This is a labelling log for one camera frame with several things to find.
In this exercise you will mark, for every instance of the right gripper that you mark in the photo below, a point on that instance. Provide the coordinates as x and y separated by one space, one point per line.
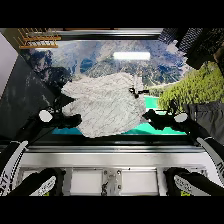
156 120

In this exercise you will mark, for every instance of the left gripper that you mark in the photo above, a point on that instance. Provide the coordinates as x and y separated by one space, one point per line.
69 121

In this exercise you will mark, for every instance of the white patterned garment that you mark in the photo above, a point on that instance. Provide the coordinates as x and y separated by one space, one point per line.
106 106

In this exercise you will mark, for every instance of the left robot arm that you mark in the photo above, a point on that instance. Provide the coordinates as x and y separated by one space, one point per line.
13 160

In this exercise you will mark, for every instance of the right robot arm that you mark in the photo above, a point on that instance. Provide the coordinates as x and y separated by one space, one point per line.
213 156

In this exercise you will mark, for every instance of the brown clothes hanger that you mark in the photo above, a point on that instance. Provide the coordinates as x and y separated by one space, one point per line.
36 46
40 37

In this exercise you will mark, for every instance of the black garment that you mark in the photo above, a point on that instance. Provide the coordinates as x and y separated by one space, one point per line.
206 116

